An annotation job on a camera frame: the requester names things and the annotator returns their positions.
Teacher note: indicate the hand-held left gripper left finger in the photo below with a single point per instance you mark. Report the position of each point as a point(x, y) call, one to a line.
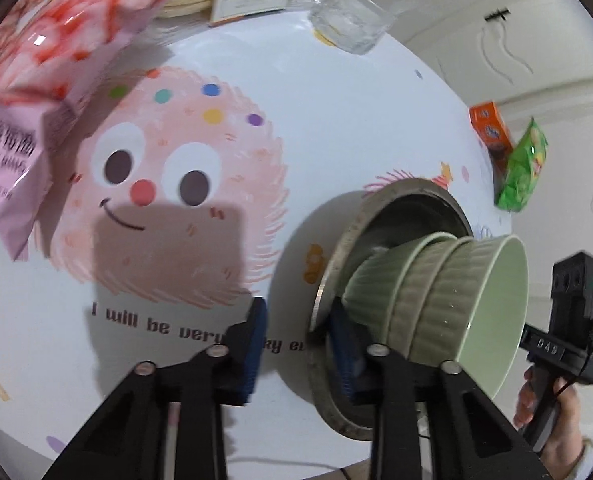
point(254, 355)

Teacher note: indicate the green chips bag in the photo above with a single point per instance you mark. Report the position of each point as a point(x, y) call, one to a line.
point(521, 175)

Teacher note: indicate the large steel bowl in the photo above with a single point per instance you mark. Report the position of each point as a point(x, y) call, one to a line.
point(334, 417)

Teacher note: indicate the person's right forearm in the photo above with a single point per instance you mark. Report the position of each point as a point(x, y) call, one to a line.
point(581, 460)

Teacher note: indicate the orange snack box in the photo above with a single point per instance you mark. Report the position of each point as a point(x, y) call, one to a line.
point(489, 127)

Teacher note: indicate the person's right hand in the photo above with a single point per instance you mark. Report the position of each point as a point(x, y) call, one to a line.
point(561, 425)

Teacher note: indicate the white door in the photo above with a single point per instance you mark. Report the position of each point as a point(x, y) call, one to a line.
point(551, 60)

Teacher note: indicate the cartoon printed tablecloth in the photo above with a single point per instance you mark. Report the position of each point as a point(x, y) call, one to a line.
point(326, 125)

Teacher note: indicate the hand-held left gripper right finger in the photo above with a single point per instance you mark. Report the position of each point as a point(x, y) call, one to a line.
point(344, 360)

